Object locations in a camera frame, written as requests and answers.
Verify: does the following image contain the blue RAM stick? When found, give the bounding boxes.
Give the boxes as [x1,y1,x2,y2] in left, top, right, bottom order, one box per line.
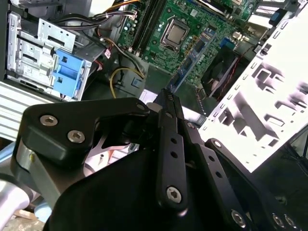
[167,26,217,94]

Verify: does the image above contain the black plate gripper left finger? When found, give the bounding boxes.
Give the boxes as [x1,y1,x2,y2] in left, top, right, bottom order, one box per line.
[20,89,190,214]

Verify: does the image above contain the black bar gripper right finger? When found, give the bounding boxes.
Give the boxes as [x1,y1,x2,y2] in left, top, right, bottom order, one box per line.
[173,95,302,231]

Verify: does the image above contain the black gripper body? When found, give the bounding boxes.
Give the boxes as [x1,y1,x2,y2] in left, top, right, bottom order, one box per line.
[44,148,231,231]

